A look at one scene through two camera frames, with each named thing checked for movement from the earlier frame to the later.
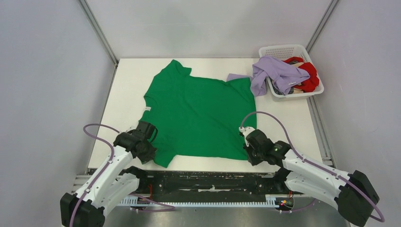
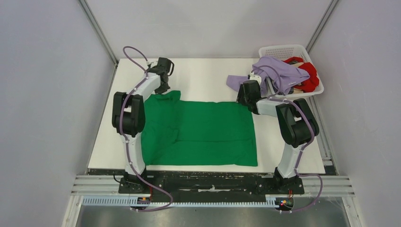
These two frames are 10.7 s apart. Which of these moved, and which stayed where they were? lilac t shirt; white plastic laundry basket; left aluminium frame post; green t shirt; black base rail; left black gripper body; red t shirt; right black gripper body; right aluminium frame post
Moved: green t shirt; left black gripper body; right black gripper body
Stayed: white plastic laundry basket; black base rail; right aluminium frame post; red t shirt; left aluminium frame post; lilac t shirt
